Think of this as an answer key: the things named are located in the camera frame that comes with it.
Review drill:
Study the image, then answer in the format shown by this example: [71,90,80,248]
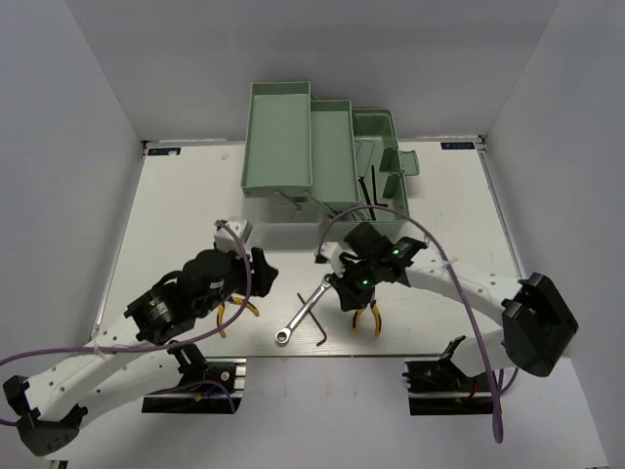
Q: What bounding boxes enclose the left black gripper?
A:
[195,240,279,318]

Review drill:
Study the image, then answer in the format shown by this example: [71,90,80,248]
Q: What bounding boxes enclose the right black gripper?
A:
[329,257,383,313]

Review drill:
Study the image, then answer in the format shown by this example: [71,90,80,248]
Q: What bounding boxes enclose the yellow handled pliers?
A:
[350,299,382,338]
[216,296,260,338]

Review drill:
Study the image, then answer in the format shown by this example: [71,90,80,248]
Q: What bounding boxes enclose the large silver ratchet wrench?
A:
[274,274,332,347]

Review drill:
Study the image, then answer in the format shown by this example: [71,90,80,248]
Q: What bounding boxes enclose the long dark red hex key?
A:
[358,176,377,222]

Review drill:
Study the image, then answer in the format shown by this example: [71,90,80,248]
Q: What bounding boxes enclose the green toolbox with clear lid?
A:
[240,81,420,250]

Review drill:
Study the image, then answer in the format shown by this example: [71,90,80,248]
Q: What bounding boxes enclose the short dark red hex key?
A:
[369,164,391,207]

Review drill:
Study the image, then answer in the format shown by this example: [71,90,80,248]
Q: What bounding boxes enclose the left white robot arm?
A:
[3,247,278,456]

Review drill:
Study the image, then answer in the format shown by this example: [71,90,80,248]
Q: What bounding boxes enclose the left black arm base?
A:
[142,359,246,415]

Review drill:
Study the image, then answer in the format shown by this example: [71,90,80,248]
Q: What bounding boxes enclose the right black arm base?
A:
[402,361,494,416]

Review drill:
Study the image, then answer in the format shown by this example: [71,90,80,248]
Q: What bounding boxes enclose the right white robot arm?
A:
[317,223,579,390]

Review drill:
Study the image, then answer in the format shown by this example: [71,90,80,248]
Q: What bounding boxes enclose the left blue table sticker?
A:
[147,148,182,156]

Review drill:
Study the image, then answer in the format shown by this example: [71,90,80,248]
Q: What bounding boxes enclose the blue table sticker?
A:
[147,148,182,156]
[440,142,476,150]

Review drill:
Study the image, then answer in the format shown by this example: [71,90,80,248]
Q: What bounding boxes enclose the right blue table sticker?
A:
[440,142,476,150]

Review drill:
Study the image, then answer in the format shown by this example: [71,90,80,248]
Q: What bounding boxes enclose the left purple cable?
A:
[0,219,255,427]

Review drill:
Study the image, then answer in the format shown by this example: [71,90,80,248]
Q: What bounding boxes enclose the purple cable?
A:
[0,219,255,427]
[315,205,520,445]

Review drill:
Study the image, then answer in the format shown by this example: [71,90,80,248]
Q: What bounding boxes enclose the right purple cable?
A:
[315,205,520,445]

